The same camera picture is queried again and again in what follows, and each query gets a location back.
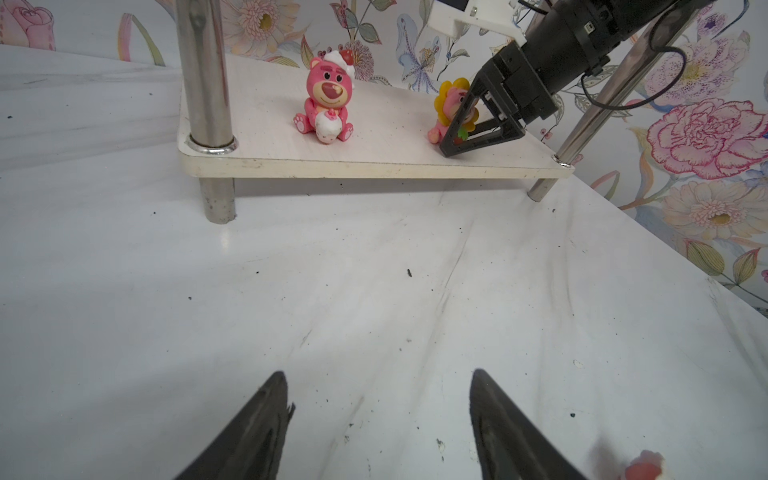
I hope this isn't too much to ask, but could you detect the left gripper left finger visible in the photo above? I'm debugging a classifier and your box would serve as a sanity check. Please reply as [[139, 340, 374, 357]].
[[176, 371, 295, 480]]

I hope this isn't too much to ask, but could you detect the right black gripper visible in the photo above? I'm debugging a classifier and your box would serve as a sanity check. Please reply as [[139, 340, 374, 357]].
[[438, 1, 636, 158]]

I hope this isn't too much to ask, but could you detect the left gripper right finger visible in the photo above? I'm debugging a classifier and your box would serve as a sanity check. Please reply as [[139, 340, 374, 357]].
[[469, 369, 585, 480]]

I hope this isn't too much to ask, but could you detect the pink bear yellow flower toy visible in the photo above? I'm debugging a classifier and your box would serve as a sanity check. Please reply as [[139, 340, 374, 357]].
[[427, 78, 479, 145]]

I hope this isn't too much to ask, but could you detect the pink bear white bowl toy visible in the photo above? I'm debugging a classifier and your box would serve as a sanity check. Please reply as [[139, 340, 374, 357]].
[[619, 450, 670, 480]]

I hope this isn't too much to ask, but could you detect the pink bear with strawberry hat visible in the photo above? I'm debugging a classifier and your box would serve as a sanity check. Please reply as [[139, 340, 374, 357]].
[[293, 50, 355, 144]]

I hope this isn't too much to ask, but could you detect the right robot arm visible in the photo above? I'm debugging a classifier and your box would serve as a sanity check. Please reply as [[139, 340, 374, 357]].
[[429, 1, 706, 157]]

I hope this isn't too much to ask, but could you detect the white two-tier shelf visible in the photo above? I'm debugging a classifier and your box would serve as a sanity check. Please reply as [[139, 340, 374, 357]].
[[175, 1, 702, 224]]

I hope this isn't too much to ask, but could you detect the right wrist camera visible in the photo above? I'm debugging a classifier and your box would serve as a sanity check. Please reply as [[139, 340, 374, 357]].
[[426, 0, 526, 45]]

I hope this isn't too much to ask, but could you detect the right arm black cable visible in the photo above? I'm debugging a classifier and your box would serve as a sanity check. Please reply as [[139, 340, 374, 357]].
[[578, 0, 751, 112]]

